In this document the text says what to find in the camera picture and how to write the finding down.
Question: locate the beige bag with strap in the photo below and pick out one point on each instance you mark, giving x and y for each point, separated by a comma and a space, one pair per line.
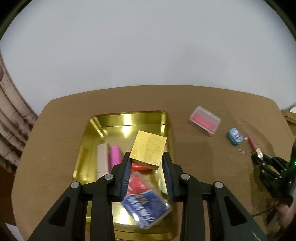
290, 115

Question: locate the gold pink lipstick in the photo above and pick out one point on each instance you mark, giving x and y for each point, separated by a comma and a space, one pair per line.
255, 149

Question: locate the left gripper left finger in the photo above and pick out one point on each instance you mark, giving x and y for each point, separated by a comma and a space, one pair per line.
66, 220

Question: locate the clear box with red cloth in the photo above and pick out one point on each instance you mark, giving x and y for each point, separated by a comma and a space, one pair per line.
205, 119

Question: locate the champagne gold metal bar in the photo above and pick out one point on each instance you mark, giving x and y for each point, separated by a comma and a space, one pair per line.
102, 158

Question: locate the beige patterned curtain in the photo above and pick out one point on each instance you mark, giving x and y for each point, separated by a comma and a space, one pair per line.
17, 122

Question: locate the yellow wooden cube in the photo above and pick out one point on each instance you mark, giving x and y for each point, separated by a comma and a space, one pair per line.
148, 149

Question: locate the blue red clear card box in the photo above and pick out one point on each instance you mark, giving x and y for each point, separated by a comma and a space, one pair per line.
144, 203

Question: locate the blue bear keychain tin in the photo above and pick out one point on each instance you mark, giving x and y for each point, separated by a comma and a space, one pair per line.
235, 138

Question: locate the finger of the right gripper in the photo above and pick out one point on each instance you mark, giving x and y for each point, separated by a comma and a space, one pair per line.
278, 163
281, 186

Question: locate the magenta rectangular block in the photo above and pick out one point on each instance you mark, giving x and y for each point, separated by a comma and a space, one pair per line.
115, 156

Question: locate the red toffee tin box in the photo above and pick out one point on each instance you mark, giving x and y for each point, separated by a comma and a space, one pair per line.
121, 130

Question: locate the red rounded plastic case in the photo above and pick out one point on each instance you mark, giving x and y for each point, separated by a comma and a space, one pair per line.
138, 168

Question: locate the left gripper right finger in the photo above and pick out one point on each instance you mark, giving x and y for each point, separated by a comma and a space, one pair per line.
228, 219

